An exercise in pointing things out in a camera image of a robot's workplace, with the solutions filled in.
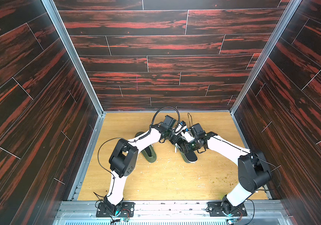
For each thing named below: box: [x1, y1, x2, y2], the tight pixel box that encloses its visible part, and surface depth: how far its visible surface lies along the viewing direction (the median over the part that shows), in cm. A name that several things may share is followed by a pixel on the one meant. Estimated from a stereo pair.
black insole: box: [183, 150, 198, 162], surface depth 83 cm
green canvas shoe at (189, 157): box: [181, 150, 198, 164], surface depth 83 cm
